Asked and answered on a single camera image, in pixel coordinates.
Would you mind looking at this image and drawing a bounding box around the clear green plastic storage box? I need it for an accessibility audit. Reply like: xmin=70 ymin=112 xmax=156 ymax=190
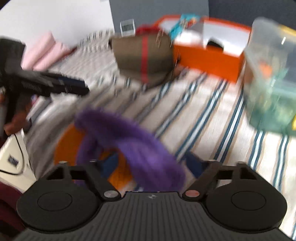
xmin=243 ymin=17 xmax=295 ymax=136

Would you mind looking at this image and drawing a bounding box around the orange cardboard box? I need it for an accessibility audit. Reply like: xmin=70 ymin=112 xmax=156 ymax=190
xmin=154 ymin=15 xmax=251 ymax=83

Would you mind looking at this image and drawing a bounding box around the pink folded cloth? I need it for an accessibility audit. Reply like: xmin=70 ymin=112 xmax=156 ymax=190
xmin=21 ymin=32 xmax=73 ymax=71

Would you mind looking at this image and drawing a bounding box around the blue printed face mask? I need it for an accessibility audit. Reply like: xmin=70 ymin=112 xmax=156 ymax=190
xmin=169 ymin=14 xmax=201 ymax=40

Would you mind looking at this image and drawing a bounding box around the white digital clock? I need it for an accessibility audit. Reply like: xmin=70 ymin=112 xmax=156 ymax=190
xmin=120 ymin=19 xmax=135 ymax=37

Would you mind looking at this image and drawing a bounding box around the olive plaid zipper pouch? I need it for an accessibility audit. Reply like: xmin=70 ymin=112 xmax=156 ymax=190
xmin=109 ymin=31 xmax=175 ymax=87

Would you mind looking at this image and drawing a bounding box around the purple fuzzy fabric loop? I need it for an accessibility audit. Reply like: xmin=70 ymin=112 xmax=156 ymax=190
xmin=74 ymin=109 xmax=185 ymax=192

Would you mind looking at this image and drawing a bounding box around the striped bed blanket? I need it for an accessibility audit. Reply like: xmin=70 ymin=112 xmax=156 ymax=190
xmin=26 ymin=30 xmax=295 ymax=238

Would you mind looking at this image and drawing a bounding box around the white device with cable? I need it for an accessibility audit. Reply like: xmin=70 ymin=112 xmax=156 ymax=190
xmin=1 ymin=131 xmax=36 ymax=193

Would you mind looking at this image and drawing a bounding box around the orange round mesh mat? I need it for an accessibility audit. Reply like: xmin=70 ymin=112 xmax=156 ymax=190
xmin=53 ymin=123 xmax=136 ymax=194

